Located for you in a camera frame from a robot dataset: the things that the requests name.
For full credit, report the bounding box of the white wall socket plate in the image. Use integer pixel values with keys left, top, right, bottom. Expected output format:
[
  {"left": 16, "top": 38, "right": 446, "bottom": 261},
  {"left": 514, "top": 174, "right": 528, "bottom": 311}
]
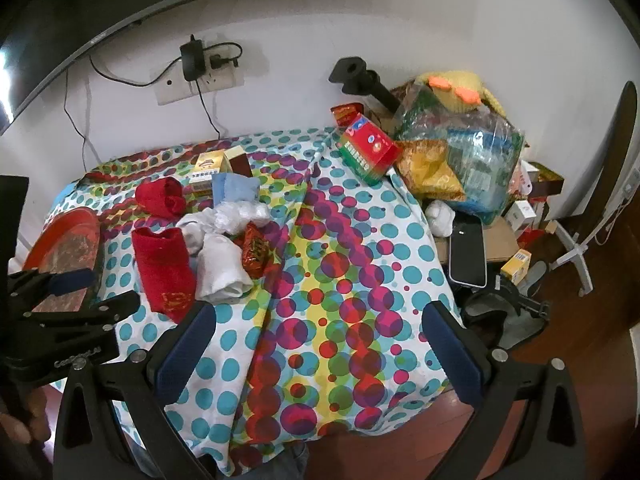
[{"left": 154, "top": 42, "right": 268, "bottom": 106}]

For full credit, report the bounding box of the brown gift box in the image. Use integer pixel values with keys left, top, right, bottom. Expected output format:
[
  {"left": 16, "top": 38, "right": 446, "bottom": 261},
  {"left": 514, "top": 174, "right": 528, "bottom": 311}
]
[{"left": 520, "top": 160, "right": 566, "bottom": 201}]

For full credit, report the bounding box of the brown cardboard box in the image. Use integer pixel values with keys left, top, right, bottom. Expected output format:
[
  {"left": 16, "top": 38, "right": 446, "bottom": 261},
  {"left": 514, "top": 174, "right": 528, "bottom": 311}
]
[{"left": 432, "top": 220, "right": 521, "bottom": 266}]

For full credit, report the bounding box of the round red tray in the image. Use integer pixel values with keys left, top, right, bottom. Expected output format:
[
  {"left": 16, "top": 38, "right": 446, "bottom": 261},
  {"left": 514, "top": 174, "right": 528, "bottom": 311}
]
[{"left": 22, "top": 208, "right": 106, "bottom": 323}]

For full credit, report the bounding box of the white plush toy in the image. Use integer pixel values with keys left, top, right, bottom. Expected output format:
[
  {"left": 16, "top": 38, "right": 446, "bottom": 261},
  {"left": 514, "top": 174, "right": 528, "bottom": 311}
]
[{"left": 425, "top": 200, "right": 457, "bottom": 237}]

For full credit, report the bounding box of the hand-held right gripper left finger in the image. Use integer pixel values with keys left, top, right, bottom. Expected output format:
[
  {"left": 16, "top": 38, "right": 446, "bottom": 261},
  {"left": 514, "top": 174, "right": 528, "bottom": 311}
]
[{"left": 52, "top": 302, "right": 218, "bottom": 480}]

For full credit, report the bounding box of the black smartphone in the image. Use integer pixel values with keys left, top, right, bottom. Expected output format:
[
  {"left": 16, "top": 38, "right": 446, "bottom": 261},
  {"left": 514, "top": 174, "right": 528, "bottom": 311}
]
[{"left": 448, "top": 220, "right": 488, "bottom": 287}]

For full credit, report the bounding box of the black tubular handle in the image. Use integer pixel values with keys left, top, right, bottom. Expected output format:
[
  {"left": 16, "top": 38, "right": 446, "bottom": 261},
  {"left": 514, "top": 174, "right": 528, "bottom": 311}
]
[{"left": 328, "top": 57, "right": 401, "bottom": 111}]

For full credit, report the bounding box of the yellow carton box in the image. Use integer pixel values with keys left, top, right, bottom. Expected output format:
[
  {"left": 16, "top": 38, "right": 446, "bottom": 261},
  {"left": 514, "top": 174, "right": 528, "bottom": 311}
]
[{"left": 189, "top": 150, "right": 233, "bottom": 194}]

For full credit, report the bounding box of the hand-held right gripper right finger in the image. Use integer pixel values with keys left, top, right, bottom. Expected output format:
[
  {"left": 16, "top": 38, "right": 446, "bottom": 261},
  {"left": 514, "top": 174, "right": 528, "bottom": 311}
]
[{"left": 421, "top": 301, "right": 588, "bottom": 480}]

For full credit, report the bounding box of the yellow snack bag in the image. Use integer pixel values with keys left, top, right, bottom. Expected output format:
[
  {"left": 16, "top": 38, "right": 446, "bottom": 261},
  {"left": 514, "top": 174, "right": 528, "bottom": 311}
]
[{"left": 397, "top": 137, "right": 466, "bottom": 201}]

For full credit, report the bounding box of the black curved television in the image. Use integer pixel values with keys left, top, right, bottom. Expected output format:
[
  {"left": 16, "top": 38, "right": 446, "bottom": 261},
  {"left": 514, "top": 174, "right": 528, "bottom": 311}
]
[{"left": 0, "top": 0, "right": 406, "bottom": 136}]

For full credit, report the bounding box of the polka dot tablecloth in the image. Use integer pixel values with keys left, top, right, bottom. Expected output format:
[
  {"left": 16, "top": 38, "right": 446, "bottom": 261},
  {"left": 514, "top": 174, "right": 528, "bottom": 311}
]
[{"left": 42, "top": 127, "right": 463, "bottom": 476}]

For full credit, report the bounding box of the yellow plush duck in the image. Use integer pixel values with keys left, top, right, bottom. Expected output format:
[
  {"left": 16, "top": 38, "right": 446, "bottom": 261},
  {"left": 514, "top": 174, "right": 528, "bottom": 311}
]
[{"left": 417, "top": 71, "right": 503, "bottom": 113}]

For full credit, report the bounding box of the person's left hand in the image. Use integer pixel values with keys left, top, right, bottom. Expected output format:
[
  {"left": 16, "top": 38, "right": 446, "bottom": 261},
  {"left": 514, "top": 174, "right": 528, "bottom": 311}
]
[{"left": 0, "top": 387, "right": 51, "bottom": 443}]

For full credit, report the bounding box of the black wall plug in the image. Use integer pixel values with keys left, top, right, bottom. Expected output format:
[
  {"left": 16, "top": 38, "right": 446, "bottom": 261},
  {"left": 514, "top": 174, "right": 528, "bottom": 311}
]
[{"left": 205, "top": 42, "right": 244, "bottom": 70}]

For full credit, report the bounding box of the white stand base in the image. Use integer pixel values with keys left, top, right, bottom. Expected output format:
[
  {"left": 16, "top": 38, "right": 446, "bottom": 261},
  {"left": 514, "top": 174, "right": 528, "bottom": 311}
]
[{"left": 547, "top": 220, "right": 616, "bottom": 297}]

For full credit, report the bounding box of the blue sock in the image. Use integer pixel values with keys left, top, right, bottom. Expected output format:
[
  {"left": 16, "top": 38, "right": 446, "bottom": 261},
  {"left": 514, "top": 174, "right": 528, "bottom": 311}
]
[{"left": 211, "top": 172, "right": 261, "bottom": 209}]

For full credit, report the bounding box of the red and green box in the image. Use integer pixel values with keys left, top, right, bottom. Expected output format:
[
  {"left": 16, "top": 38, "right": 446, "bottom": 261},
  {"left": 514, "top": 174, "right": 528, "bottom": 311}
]
[{"left": 337, "top": 112, "right": 402, "bottom": 187}]

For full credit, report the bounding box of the black power adapter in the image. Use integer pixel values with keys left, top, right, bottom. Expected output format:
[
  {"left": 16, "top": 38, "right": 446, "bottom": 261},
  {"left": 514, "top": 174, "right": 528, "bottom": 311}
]
[{"left": 180, "top": 35, "right": 206, "bottom": 82}]

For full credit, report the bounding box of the cream and brown box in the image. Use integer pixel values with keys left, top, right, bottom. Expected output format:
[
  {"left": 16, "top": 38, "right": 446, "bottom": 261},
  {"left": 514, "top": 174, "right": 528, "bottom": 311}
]
[{"left": 223, "top": 146, "right": 253, "bottom": 178}]

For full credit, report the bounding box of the red sock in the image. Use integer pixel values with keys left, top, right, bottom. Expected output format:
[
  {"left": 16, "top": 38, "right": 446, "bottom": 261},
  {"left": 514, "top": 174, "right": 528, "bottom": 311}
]
[
  {"left": 135, "top": 176, "right": 187, "bottom": 219},
  {"left": 131, "top": 227, "right": 197, "bottom": 323}
]

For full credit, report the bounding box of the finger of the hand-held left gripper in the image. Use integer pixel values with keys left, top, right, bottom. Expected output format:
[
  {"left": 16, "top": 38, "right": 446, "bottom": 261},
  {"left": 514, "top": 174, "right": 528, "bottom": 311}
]
[
  {"left": 22, "top": 290, "right": 142, "bottom": 333},
  {"left": 7, "top": 267, "right": 103, "bottom": 306}
]

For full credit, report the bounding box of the thin black hanging cable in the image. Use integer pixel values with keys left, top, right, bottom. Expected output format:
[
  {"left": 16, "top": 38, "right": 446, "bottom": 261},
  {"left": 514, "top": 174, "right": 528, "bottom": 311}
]
[{"left": 62, "top": 72, "right": 98, "bottom": 163}]

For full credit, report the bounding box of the thin adapter output cable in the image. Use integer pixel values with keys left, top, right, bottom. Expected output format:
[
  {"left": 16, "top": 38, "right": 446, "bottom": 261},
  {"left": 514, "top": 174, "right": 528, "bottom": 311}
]
[{"left": 196, "top": 81, "right": 223, "bottom": 140}]

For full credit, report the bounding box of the clear plastic snack bag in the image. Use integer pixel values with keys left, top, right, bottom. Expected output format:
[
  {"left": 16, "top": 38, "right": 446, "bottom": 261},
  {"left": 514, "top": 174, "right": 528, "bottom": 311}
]
[{"left": 392, "top": 80, "right": 526, "bottom": 223}]

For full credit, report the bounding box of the small white box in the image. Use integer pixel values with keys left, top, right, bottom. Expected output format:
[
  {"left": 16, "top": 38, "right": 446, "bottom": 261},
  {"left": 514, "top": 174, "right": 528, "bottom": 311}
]
[{"left": 502, "top": 200, "right": 533, "bottom": 231}]

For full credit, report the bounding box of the small yellow box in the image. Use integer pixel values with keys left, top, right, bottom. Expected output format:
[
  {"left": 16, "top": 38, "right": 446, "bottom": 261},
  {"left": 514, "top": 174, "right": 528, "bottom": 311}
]
[{"left": 500, "top": 249, "right": 533, "bottom": 281}]

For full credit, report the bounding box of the black television power cable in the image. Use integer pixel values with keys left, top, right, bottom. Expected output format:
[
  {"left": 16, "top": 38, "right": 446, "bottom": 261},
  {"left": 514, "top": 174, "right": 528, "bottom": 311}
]
[{"left": 89, "top": 52, "right": 183, "bottom": 87}]

